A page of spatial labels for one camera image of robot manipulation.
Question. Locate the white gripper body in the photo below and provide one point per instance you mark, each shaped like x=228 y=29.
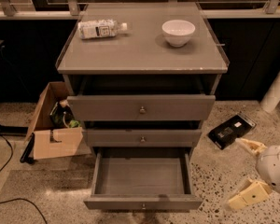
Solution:
x=274 y=168

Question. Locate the grey bottom drawer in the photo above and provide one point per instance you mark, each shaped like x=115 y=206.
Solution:
x=142 y=178

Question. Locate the grey middle drawer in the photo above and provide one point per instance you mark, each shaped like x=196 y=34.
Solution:
x=142 y=138

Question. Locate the grey drawer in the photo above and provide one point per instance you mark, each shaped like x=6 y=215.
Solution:
x=141 y=107
x=142 y=138
x=142 y=178

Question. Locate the green items in box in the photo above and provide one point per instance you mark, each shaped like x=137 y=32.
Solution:
x=62 y=117

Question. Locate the open cardboard box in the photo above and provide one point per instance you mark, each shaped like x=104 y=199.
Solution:
x=50 y=140

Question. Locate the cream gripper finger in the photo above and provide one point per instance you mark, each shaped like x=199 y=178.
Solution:
x=252 y=147
x=248 y=193

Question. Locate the plastic water bottle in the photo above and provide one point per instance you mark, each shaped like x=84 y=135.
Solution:
x=100 y=28

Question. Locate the white ceramic bowl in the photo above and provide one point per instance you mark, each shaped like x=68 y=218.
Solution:
x=178 y=32

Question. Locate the white cylindrical post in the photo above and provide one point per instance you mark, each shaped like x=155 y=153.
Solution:
x=272 y=97

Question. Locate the grey wooden drawer cabinet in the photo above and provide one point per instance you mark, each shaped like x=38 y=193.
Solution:
x=141 y=62

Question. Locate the grey top drawer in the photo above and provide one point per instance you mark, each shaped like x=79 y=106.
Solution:
x=141 y=107

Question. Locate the black flat box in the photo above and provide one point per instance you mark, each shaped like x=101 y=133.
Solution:
x=235 y=127

